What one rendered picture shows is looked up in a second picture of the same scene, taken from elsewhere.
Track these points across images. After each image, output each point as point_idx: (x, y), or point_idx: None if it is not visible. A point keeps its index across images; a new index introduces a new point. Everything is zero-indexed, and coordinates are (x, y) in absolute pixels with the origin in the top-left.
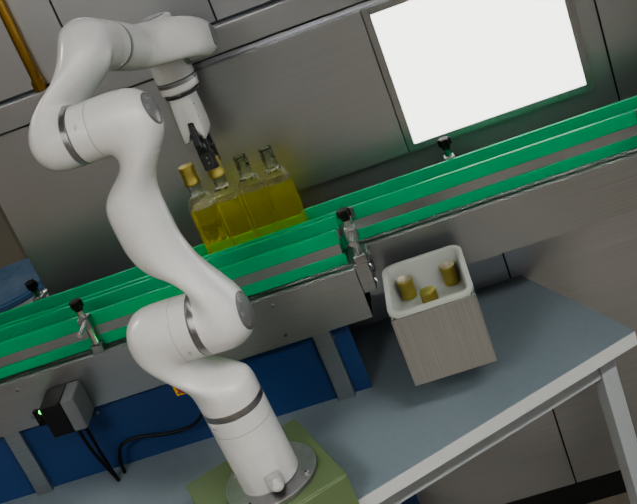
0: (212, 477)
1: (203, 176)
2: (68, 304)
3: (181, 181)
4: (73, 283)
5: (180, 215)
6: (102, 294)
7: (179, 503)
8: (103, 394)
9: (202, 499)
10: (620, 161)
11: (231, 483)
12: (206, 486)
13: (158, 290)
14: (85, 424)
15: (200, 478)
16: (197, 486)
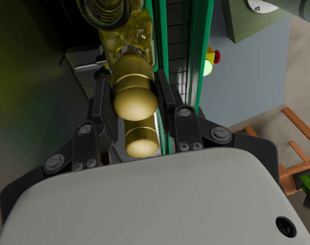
0: (241, 27)
1: (45, 117)
2: (165, 154)
3: (49, 145)
4: (114, 162)
5: (70, 123)
6: (169, 139)
7: (215, 50)
8: None
9: (256, 29)
10: None
11: (263, 9)
12: (246, 29)
13: (199, 98)
14: (200, 108)
15: (236, 35)
16: (242, 36)
